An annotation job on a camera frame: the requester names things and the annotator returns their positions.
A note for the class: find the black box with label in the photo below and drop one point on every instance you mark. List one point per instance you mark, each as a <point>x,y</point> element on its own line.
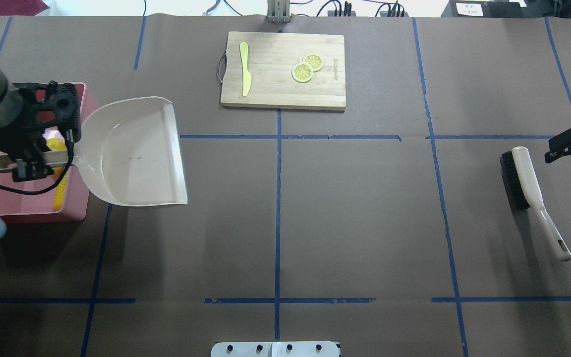
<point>482,9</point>

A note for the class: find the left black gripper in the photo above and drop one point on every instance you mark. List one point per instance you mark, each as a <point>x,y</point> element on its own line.
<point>27,136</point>

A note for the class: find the pink plastic bin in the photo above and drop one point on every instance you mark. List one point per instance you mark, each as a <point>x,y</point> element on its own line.
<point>35,186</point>

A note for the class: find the beige plastic dustpan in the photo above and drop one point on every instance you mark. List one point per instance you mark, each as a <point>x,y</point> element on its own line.
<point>130,153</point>

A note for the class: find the pink cloth on stand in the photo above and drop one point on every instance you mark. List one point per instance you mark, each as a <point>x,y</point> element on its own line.
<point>22,7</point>

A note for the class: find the yellow toy corn cob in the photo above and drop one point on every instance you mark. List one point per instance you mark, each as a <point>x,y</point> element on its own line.
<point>59,196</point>

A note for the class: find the aluminium frame post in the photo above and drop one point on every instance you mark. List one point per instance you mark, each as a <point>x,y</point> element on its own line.
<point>278,11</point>

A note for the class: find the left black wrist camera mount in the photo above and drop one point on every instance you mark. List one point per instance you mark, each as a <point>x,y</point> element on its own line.
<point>50,105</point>

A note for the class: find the near lemon slice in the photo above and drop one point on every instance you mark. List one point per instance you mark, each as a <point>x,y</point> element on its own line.
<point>302,72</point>

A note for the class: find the yellow plastic toy knife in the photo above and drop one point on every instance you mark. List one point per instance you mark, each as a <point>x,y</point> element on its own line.
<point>246,74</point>

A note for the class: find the beige hand brush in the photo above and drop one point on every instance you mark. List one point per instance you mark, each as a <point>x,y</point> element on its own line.
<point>523,189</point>

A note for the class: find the bamboo cutting board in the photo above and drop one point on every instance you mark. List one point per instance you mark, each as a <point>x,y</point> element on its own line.
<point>271,57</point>

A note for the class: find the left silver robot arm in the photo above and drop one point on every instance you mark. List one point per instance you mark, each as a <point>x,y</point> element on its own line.
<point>7,88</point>

